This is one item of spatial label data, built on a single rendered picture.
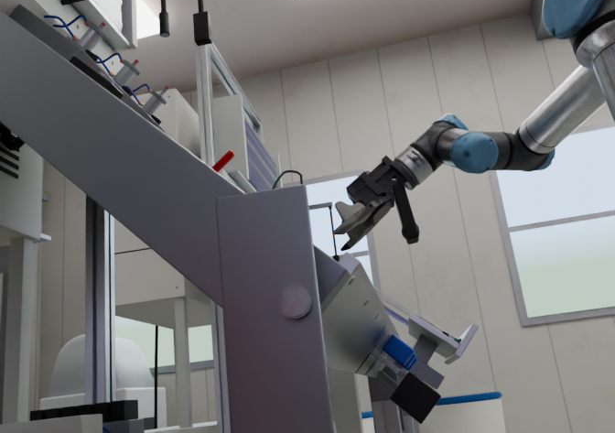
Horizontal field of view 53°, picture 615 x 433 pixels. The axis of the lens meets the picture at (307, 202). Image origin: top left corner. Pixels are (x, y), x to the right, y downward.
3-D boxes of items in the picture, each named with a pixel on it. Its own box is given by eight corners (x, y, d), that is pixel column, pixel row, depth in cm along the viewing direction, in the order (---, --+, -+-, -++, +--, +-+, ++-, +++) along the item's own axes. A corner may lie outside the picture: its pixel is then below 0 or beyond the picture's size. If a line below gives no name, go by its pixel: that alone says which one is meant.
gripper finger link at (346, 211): (317, 216, 119) (348, 200, 125) (337, 238, 117) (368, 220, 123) (322, 206, 117) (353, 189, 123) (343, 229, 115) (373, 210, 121)
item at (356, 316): (375, 378, 98) (403, 341, 99) (288, 360, 36) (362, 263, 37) (370, 373, 99) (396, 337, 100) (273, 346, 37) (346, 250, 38)
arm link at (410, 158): (432, 178, 129) (434, 165, 122) (415, 192, 129) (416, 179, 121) (407, 154, 132) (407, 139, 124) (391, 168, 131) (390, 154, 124)
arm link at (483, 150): (519, 135, 115) (485, 127, 125) (467, 133, 111) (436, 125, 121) (512, 177, 116) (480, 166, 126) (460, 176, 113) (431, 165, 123)
